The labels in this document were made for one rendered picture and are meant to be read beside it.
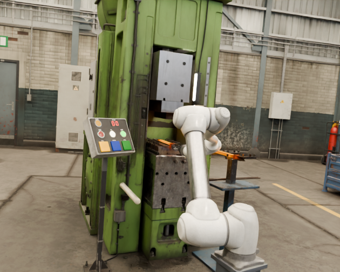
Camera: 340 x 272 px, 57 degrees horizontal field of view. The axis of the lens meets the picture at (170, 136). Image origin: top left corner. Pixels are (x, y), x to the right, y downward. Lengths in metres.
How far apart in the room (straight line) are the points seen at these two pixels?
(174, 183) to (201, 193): 1.13
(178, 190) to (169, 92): 0.84
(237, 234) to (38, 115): 7.53
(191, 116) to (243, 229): 0.63
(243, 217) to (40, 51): 7.69
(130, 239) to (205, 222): 1.52
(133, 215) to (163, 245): 0.37
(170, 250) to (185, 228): 1.41
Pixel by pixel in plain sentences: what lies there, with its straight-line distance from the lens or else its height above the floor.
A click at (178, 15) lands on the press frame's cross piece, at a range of 2.88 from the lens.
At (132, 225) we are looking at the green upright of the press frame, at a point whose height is 0.26.
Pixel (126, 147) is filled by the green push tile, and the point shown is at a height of 0.99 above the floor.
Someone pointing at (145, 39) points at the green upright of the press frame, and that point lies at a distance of 2.74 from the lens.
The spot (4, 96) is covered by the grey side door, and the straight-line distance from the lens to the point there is 8.85.
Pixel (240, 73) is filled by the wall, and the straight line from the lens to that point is 9.31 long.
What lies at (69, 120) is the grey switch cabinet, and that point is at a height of 0.79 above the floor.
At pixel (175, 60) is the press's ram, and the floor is 1.70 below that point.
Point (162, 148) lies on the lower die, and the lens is 2.63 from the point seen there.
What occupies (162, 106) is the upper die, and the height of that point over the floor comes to 1.32.
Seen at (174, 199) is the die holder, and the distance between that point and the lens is 2.72.
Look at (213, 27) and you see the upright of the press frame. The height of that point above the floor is 2.06.
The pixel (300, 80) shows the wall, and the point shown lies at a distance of 10.21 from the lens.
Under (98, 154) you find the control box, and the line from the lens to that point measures 2.20.
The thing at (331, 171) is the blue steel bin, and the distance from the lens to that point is 6.29.
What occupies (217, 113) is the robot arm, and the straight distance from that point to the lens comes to 1.76.
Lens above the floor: 1.33
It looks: 6 degrees down
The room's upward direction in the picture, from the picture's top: 5 degrees clockwise
